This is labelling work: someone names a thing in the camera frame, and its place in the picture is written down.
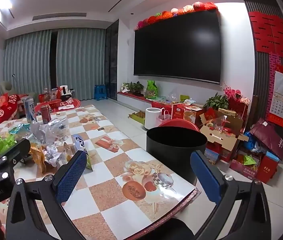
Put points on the checkered printed tablecloth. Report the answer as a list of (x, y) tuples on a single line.
[(111, 190)]

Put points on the green snack bag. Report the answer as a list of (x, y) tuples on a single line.
[(152, 90)]

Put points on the red round table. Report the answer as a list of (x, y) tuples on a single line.
[(70, 107)]

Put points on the grey-green curtain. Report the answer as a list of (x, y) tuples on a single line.
[(26, 65), (81, 65)]

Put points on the red plastic stool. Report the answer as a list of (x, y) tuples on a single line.
[(177, 124)]

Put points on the large black television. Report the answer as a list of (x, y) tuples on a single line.
[(176, 47)]

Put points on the dark glass cabinet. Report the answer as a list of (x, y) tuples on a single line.
[(112, 60)]

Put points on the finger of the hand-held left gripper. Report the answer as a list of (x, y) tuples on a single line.
[(15, 150)]

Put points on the sofa with red cover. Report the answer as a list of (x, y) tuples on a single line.
[(4, 116)]

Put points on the cardboard fruit tray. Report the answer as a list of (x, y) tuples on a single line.
[(137, 117)]

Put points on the red gift bag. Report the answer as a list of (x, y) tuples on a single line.
[(236, 107)]

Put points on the potted green plant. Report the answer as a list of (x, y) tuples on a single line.
[(135, 87), (216, 101)]

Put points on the white printed box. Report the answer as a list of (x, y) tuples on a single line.
[(124, 87)]

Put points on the pink red open box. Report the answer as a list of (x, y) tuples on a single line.
[(241, 167)]

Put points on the blue white wrapper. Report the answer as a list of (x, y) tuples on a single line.
[(79, 143)]

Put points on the white cylindrical bin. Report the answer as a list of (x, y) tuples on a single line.
[(152, 118)]

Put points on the blue plastic bag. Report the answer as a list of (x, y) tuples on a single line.
[(250, 141)]

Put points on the red can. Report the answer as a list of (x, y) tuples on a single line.
[(46, 115)]

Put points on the blue plastic stool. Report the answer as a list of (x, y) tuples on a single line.
[(100, 92)]

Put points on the pink bag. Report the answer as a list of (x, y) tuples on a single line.
[(165, 118)]

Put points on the red patterned cushion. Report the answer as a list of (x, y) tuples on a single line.
[(0, 102)]

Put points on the red gift box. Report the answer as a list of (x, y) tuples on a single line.
[(267, 170)]

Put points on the tall blue white can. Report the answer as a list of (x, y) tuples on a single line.
[(30, 110)]

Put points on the pink paper cutout hanging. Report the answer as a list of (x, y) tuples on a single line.
[(274, 75)]

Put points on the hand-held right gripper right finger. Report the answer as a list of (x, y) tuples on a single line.
[(206, 177)]

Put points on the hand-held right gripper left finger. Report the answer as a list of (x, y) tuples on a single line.
[(71, 175)]

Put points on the red bowl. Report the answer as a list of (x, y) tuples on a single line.
[(54, 104)]

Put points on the open cardboard box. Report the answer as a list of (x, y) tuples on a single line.
[(221, 140)]

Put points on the bright green wrapper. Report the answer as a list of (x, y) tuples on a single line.
[(4, 143)]

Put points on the pink artificial flowers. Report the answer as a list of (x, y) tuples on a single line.
[(234, 92)]

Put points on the yellow crumpled bag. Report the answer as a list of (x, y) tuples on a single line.
[(38, 158)]

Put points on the low television stand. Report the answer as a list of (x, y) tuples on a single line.
[(134, 100)]

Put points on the red paper wall decoration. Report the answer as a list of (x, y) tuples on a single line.
[(269, 32)]

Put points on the maroon gift bag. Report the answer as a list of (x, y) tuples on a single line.
[(269, 137)]

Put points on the clear plastic wrap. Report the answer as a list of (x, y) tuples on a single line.
[(51, 130)]

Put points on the black round bin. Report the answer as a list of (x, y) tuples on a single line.
[(174, 155)]

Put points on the teal wrapper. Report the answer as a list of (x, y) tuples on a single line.
[(19, 129)]

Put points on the clear plastic bag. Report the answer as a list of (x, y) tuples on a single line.
[(173, 96)]

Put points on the red cookie box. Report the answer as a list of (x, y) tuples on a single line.
[(181, 111)]

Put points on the crumpled white paper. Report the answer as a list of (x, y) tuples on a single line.
[(52, 156)]

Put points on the small green box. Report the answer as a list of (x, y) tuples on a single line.
[(184, 99)]

